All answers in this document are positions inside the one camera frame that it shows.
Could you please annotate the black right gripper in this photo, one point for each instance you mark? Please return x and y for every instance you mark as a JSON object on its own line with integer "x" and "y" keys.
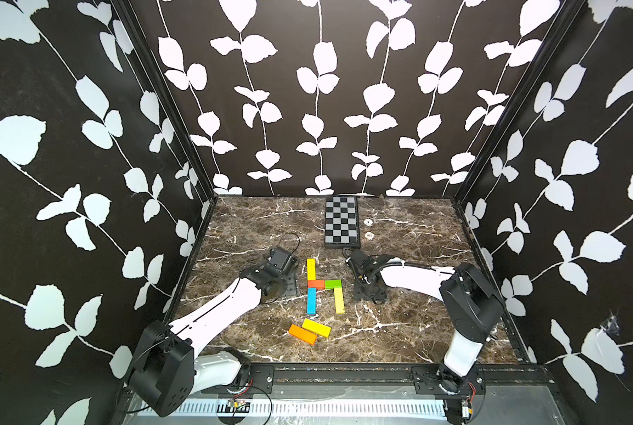
{"x": 376, "y": 298}

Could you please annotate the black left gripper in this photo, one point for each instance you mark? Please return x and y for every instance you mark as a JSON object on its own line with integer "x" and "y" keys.
{"x": 293, "y": 284}

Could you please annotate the small yellow block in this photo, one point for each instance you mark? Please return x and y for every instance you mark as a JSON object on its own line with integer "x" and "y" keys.
{"x": 339, "y": 300}

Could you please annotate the green block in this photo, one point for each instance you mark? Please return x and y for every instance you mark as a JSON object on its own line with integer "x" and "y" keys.
{"x": 332, "y": 284}

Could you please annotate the cyan block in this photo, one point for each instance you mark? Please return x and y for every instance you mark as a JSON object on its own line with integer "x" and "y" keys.
{"x": 311, "y": 301}

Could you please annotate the yellow stroke block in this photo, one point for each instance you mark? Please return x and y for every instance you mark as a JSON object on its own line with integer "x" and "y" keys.
{"x": 311, "y": 269}

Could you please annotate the red block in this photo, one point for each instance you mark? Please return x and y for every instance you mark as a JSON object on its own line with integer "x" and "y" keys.
{"x": 316, "y": 284}

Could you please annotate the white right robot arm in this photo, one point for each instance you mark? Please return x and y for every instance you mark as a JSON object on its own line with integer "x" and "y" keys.
{"x": 472, "y": 302}

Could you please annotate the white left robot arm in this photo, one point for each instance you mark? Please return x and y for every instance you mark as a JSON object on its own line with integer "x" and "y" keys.
{"x": 168, "y": 365}

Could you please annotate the checkered board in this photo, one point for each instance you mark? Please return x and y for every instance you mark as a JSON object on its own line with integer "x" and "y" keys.
{"x": 342, "y": 223}

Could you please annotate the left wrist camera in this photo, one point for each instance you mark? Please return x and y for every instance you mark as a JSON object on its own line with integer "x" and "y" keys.
{"x": 282, "y": 260}

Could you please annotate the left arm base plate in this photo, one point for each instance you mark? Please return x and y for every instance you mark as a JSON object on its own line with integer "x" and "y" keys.
{"x": 253, "y": 379}

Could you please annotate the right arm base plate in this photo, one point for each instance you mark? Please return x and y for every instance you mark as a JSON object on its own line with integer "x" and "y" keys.
{"x": 439, "y": 381}

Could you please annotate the white perforated rail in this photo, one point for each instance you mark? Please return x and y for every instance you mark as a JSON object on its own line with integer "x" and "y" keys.
{"x": 261, "y": 407}

